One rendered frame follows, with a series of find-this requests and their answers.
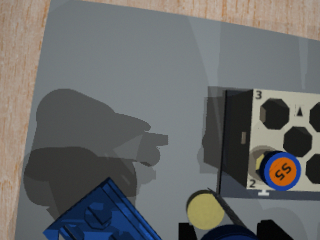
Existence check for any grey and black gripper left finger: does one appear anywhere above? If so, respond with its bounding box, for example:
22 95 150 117
179 223 197 240

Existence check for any blue tube rack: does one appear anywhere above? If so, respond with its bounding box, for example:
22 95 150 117
44 177 162 240

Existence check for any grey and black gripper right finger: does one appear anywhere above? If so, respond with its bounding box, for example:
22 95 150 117
257 220 294 240

